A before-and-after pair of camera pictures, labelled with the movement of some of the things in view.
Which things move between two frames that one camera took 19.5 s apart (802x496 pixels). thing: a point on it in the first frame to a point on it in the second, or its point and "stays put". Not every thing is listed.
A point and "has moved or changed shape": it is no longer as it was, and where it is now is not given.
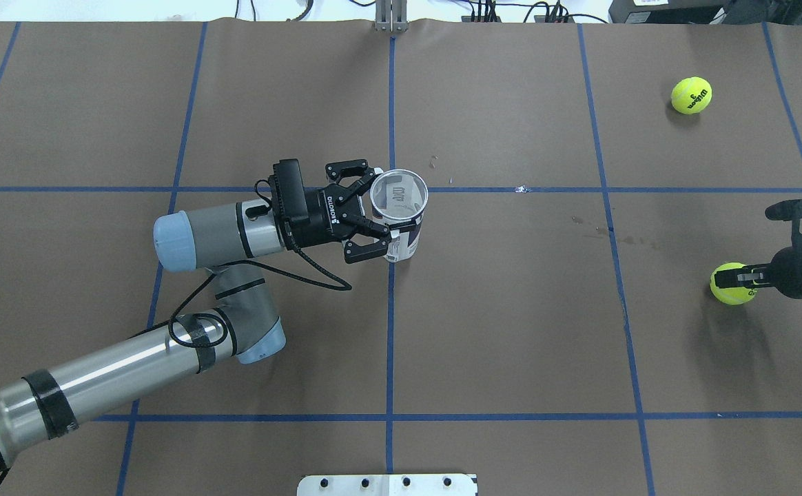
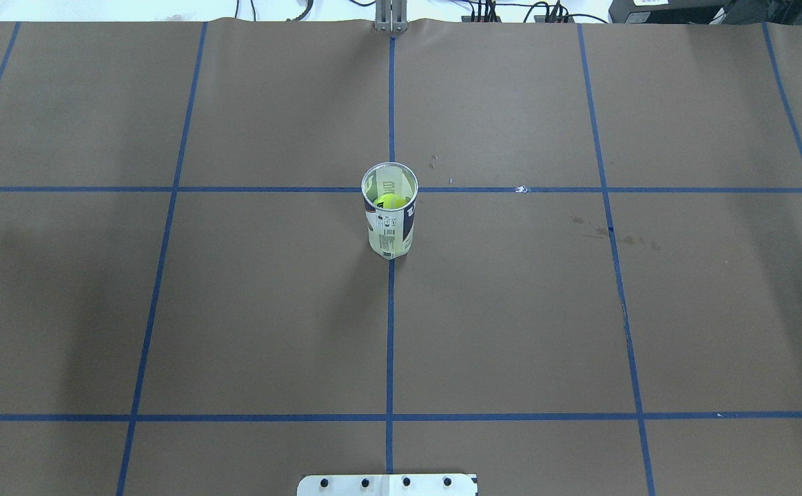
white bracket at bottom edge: [388, 485] stays put
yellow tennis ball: [730, 295] to [389, 201]
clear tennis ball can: [399, 195] has moved or changed shape
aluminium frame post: [391, 16] stays put
